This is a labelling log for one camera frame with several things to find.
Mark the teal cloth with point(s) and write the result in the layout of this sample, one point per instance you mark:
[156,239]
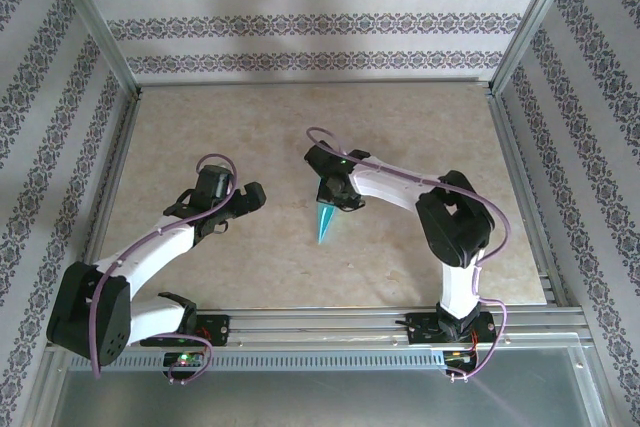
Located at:
[325,225]

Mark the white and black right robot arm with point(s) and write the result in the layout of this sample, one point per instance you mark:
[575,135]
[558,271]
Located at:
[385,183]

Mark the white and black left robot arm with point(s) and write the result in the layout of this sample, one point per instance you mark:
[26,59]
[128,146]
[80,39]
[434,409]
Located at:
[150,248]

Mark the grey metal sheet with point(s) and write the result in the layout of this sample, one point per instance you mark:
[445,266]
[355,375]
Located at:
[320,402]

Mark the small control board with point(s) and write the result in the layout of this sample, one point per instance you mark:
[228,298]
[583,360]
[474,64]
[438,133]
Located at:
[192,359]
[457,357]

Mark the aluminium frame rail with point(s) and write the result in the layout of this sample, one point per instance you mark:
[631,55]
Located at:
[512,147]
[315,82]
[107,197]

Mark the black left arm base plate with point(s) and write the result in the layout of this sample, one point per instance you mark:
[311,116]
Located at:
[220,329]

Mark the long aluminium mounting rail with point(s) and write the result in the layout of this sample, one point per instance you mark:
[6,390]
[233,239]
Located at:
[320,327]

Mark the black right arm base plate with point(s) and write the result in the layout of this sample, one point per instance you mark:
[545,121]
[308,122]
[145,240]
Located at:
[420,332]

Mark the aluminium frame post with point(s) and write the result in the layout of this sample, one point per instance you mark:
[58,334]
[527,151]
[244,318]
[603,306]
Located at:
[94,17]
[536,17]

